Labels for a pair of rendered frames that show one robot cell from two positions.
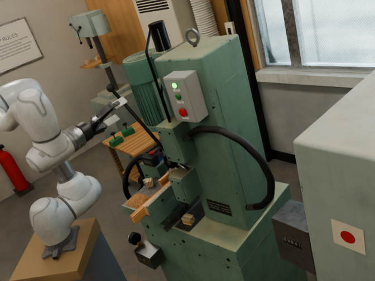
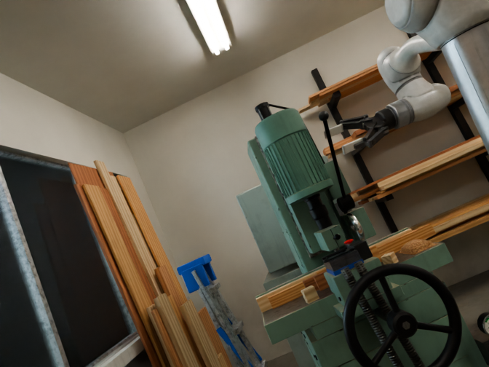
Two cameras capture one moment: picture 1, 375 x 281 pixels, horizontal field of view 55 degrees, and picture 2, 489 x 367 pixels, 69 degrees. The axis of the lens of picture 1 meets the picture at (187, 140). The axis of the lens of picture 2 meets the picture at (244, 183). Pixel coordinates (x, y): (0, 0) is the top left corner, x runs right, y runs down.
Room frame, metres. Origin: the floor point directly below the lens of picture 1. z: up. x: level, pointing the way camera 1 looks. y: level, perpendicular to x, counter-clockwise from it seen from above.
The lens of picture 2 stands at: (2.59, 0.71, 1.16)
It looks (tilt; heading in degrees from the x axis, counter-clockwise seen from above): 8 degrees up; 219
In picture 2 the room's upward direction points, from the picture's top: 24 degrees counter-clockwise
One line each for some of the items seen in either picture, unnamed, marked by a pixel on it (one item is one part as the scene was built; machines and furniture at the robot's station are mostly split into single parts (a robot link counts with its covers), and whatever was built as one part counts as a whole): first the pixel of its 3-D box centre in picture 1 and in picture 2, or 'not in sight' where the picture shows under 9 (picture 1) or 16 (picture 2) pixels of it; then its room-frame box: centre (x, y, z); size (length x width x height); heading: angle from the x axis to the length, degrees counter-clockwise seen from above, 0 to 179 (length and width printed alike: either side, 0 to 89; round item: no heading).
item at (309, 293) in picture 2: not in sight; (310, 294); (1.67, 0.03, 0.92); 0.04 x 0.03 x 0.04; 139
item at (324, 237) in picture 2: not in sight; (331, 239); (1.45, 0.05, 1.03); 0.14 x 0.07 x 0.09; 41
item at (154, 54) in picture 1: (163, 45); (269, 124); (1.36, -0.03, 1.54); 0.08 x 0.08 x 0.17; 41
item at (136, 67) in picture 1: (154, 90); (292, 157); (1.46, 0.07, 1.35); 0.18 x 0.18 x 0.31
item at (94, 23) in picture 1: (115, 86); not in sight; (3.86, 0.56, 0.79); 0.62 x 0.48 x 1.58; 32
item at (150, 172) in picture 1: (159, 165); (356, 279); (1.62, 0.17, 0.91); 0.15 x 0.14 x 0.09; 131
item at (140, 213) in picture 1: (180, 177); (352, 265); (1.44, 0.08, 0.92); 0.62 x 0.02 x 0.04; 131
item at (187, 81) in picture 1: (186, 96); not in sight; (1.13, -0.04, 1.40); 0.10 x 0.06 x 0.16; 41
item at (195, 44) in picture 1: (192, 37); not in sight; (1.24, -0.13, 1.55); 0.06 x 0.02 x 0.07; 41
